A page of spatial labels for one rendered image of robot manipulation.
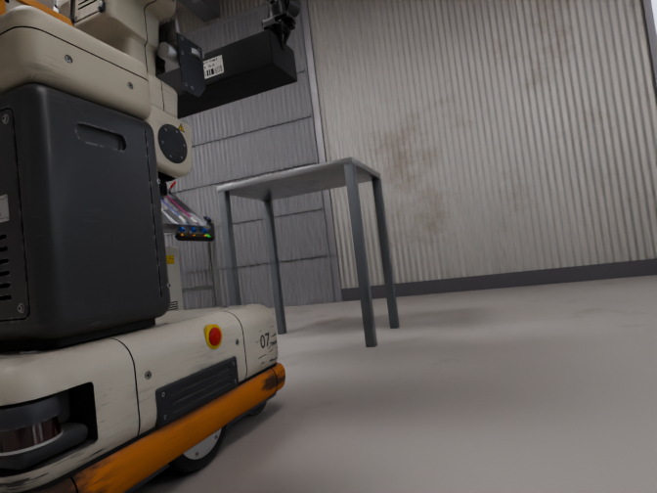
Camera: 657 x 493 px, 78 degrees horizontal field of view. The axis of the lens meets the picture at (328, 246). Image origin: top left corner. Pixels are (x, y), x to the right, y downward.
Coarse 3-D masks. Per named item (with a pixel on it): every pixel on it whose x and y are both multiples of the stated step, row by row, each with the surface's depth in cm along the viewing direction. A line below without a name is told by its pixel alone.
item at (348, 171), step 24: (312, 168) 179; (336, 168) 178; (360, 168) 184; (240, 192) 204; (264, 192) 211; (288, 192) 219; (312, 192) 227; (360, 216) 173; (384, 216) 210; (360, 240) 171; (384, 240) 209; (360, 264) 171; (384, 264) 209; (360, 288) 171
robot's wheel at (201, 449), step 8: (216, 432) 82; (224, 432) 85; (208, 440) 80; (216, 440) 82; (192, 448) 76; (200, 448) 78; (208, 448) 80; (216, 448) 82; (184, 456) 74; (192, 456) 76; (200, 456) 78; (208, 456) 80; (168, 464) 72; (176, 464) 72; (184, 464) 74; (192, 464) 75; (200, 464) 77; (184, 472) 75
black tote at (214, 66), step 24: (240, 48) 135; (264, 48) 131; (288, 48) 142; (168, 72) 146; (216, 72) 138; (240, 72) 135; (264, 72) 136; (288, 72) 140; (192, 96) 147; (216, 96) 149; (240, 96) 152
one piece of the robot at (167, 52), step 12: (168, 24) 117; (168, 36) 117; (180, 36) 114; (168, 48) 110; (180, 48) 113; (192, 48) 118; (156, 60) 114; (168, 60) 112; (180, 60) 113; (192, 60) 117; (156, 72) 116; (180, 72) 113; (192, 72) 117; (192, 84) 116; (204, 84) 121
